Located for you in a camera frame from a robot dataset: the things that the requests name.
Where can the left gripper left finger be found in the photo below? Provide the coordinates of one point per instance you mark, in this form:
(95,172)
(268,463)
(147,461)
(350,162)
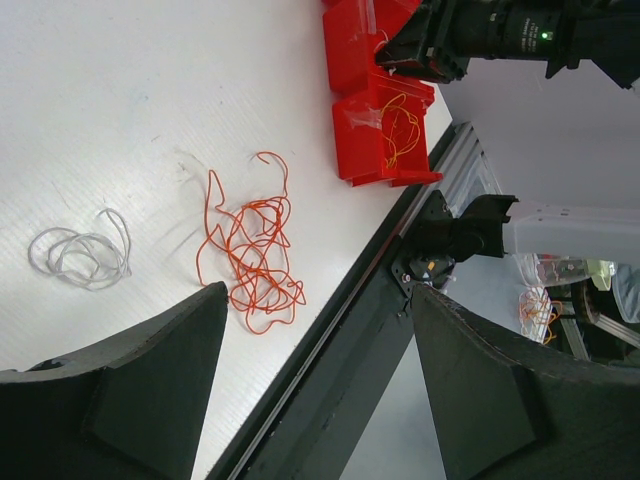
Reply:
(131,406)

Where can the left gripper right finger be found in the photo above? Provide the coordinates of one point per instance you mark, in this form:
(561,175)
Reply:
(506,407)

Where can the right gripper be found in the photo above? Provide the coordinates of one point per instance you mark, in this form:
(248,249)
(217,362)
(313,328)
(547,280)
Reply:
(452,32)

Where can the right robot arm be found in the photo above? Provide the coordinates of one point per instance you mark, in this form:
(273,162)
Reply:
(562,34)

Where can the red plastic compartment bin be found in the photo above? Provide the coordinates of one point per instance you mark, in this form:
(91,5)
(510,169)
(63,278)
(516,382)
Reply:
(378,117)

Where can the bag of spare cables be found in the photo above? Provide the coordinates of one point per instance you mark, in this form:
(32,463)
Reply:
(537,311)

